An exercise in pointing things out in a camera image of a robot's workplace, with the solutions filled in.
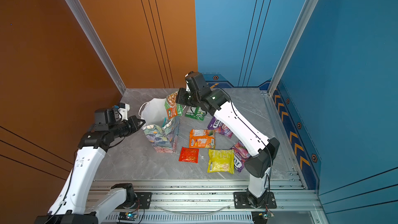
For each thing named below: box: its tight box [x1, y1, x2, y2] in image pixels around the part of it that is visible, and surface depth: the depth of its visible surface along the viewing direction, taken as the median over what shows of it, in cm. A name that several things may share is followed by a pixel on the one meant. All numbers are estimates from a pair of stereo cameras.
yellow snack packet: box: [207, 148, 235, 174], surface depth 84 cm
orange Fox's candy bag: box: [188, 129, 216, 149], surface depth 93 cm
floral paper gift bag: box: [138, 98, 181, 153], surface depth 78 cm
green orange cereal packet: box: [164, 91, 183, 120], surface depth 76 cm
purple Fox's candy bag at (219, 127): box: [207, 116, 234, 139], surface depth 98 cm
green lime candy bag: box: [185, 105, 206, 121], surface depth 107 cm
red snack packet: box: [178, 146, 199, 164], surface depth 89 cm
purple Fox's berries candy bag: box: [232, 140, 251, 173], surface depth 86 cm
